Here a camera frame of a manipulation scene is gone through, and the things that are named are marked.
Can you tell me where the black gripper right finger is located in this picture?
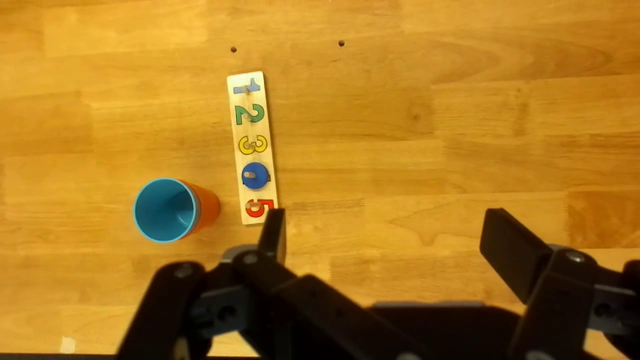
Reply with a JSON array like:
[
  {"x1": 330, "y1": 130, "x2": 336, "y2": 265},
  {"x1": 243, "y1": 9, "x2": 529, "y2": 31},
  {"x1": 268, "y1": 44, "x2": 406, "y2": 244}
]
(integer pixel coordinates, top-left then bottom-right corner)
[{"x1": 478, "y1": 206, "x2": 640, "y2": 360}]

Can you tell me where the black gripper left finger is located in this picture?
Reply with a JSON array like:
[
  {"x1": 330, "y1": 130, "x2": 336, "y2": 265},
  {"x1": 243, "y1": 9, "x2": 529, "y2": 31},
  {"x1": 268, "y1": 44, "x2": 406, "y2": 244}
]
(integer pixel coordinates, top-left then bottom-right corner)
[{"x1": 116, "y1": 206, "x2": 427, "y2": 360}]

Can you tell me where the blue plastic cup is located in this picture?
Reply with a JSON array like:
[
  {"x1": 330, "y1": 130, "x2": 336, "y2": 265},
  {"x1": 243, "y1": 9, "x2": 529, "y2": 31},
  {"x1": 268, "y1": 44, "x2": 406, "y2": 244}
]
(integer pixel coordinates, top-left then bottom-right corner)
[{"x1": 131, "y1": 175, "x2": 202, "y2": 246}]

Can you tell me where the orange plastic cup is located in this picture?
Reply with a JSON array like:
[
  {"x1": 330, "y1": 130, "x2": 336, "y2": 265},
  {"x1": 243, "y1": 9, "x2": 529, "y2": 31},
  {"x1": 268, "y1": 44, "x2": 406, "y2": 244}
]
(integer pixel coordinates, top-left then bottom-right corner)
[{"x1": 180, "y1": 180, "x2": 221, "y2": 236}]

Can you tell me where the blue round puzzle piece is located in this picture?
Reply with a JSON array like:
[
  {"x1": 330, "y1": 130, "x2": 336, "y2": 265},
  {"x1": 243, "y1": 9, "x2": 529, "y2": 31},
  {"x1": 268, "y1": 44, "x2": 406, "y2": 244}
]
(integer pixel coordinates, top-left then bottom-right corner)
[{"x1": 240, "y1": 159, "x2": 272, "y2": 192}]

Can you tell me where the wooden number puzzle board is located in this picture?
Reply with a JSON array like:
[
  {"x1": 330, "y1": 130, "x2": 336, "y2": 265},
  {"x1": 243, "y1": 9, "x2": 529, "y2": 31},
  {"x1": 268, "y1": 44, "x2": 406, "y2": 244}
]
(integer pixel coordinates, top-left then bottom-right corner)
[{"x1": 224, "y1": 69, "x2": 282, "y2": 227}]

